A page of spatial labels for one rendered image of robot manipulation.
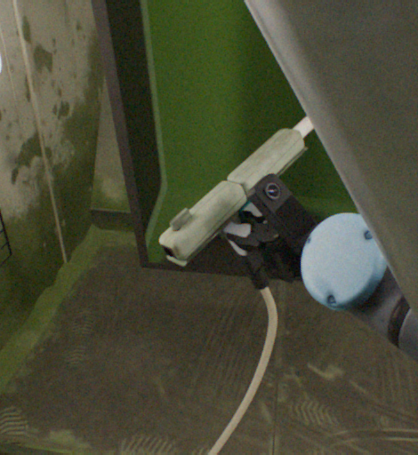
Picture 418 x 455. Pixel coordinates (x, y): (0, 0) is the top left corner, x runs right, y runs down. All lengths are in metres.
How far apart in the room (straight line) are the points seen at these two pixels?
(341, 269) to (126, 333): 1.32
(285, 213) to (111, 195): 1.60
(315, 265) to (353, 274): 0.04
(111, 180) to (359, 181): 2.03
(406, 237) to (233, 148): 1.22
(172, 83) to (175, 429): 0.97
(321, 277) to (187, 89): 0.94
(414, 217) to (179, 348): 1.48
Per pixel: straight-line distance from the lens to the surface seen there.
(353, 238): 0.43
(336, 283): 0.43
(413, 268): 0.21
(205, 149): 1.40
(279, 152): 0.77
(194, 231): 0.68
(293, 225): 0.63
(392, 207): 0.17
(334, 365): 1.61
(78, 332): 1.73
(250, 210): 0.73
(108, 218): 2.18
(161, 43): 1.27
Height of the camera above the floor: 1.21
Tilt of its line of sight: 32 degrees down
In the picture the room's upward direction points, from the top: straight up
